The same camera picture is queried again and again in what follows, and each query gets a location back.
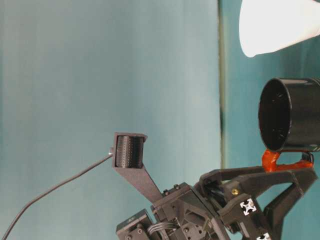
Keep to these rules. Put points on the white paper cup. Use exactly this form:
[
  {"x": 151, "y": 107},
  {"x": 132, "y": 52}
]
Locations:
[{"x": 270, "y": 25}]

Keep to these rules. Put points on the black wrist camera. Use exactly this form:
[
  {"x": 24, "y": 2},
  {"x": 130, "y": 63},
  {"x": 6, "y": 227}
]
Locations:
[{"x": 127, "y": 152}]

